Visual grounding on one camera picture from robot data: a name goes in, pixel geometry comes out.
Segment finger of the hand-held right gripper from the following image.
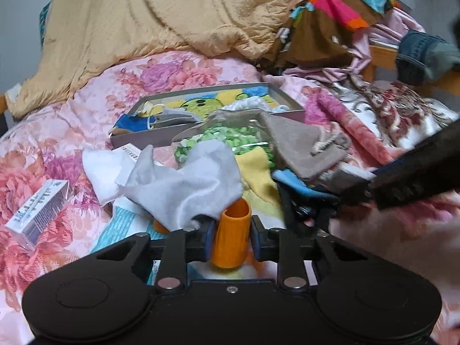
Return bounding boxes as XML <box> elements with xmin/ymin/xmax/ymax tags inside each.
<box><xmin>272</xmin><ymin>170</ymin><xmax>374</xmax><ymax>205</ymax></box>
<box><xmin>278</xmin><ymin>183</ymin><xmax>342</xmax><ymax>231</ymax></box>

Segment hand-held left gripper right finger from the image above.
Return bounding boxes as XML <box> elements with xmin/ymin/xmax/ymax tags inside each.
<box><xmin>250</xmin><ymin>216</ymin><xmax>367</xmax><ymax>292</ymax></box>

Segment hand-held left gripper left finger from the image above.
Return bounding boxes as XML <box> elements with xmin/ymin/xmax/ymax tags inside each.
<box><xmin>95</xmin><ymin>217</ymin><xmax>216</xmax><ymax>293</ymax></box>

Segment orange plastic cup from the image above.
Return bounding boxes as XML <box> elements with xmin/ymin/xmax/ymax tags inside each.
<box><xmin>211</xmin><ymin>198</ymin><xmax>252</xmax><ymax>269</ymax></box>

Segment teal white packet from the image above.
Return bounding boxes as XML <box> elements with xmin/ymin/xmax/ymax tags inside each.
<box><xmin>90</xmin><ymin>199</ymin><xmax>169</xmax><ymax>256</ymax></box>

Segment grey cardboard box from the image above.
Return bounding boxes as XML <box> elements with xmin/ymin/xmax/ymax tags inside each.
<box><xmin>110</xmin><ymin>83</ymin><xmax>306</xmax><ymax>150</ymax></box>

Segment beige cloth pouch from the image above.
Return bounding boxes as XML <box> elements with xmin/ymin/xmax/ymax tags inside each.
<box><xmin>212</xmin><ymin>110</ymin><xmax>351</xmax><ymax>180</ymax></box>

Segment yellow striped towel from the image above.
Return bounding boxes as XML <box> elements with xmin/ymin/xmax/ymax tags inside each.
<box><xmin>235</xmin><ymin>149</ymin><xmax>288</xmax><ymax>220</ymax></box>

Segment burgundy floral blanket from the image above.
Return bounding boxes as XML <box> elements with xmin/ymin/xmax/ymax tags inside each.
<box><xmin>305</xmin><ymin>81</ymin><xmax>457</xmax><ymax>166</ymax></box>

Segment glass jar of green paper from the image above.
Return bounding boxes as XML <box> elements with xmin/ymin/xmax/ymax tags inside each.
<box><xmin>172</xmin><ymin>115</ymin><xmax>277</xmax><ymax>168</ymax></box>

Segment white crocheted cloth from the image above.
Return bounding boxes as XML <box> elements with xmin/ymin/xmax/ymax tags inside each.
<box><xmin>225</xmin><ymin>97</ymin><xmax>290</xmax><ymax>113</ymax></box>

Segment blue jeans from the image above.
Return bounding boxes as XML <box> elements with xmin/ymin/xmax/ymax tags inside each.
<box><xmin>395</xmin><ymin>30</ymin><xmax>460</xmax><ymax>87</ymax></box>

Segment orange white medicine box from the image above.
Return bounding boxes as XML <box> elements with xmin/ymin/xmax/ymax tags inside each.
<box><xmin>117</xmin><ymin>144</ymin><xmax>141</xmax><ymax>162</ymax></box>

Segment grey face mask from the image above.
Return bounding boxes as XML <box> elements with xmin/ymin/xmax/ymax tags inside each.
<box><xmin>153</xmin><ymin>110</ymin><xmax>202</xmax><ymax>129</ymax></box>

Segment pale pink garment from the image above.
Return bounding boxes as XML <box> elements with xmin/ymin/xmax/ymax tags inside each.
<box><xmin>262</xmin><ymin>7</ymin><xmax>425</xmax><ymax>87</ymax></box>

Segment brown multicoloured striped garment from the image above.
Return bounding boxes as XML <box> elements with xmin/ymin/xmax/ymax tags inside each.
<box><xmin>266</xmin><ymin>0</ymin><xmax>401</xmax><ymax>74</ymax></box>

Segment white milk carton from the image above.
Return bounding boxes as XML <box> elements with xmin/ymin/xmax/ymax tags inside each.
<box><xmin>4</xmin><ymin>179</ymin><xmax>70</xmax><ymax>251</ymax></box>

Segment pink floral bed sheet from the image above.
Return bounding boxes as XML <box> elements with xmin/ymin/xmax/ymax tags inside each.
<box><xmin>0</xmin><ymin>50</ymin><xmax>460</xmax><ymax>345</ymax></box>

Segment yellow blanket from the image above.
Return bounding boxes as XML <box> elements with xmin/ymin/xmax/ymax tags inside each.
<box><xmin>14</xmin><ymin>0</ymin><xmax>293</xmax><ymax>116</ymax></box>

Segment teal patterned cloth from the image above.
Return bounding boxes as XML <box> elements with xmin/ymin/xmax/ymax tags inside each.
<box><xmin>38</xmin><ymin>2</ymin><xmax>51</xmax><ymax>47</ymax></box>

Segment wooden bed frame rail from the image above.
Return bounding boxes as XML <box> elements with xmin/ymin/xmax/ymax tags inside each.
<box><xmin>363</xmin><ymin>43</ymin><xmax>460</xmax><ymax>97</ymax></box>

